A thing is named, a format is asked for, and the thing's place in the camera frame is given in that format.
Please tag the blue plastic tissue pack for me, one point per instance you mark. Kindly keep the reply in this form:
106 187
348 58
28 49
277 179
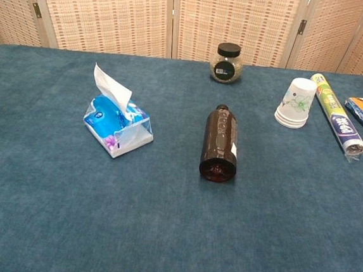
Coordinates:
104 126

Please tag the white tissue sheet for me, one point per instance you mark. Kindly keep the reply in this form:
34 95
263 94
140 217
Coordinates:
109 85

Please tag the brown plastic bottle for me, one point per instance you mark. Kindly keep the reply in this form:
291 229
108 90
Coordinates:
220 139

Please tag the glass jar with black lid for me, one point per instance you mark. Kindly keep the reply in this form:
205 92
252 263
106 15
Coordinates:
226 66

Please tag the blue tablecloth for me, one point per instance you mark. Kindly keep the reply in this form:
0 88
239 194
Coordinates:
130 217

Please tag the plain white paper cup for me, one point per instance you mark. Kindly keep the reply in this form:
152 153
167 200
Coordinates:
289 126
289 122

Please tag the white floral paper cup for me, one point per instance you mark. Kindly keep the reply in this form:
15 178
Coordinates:
299 98

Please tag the green purple plastic bag roll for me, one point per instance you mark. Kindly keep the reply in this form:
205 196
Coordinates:
336 114

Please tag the brass screen hinge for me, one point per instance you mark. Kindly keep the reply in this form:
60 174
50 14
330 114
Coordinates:
37 10
302 27

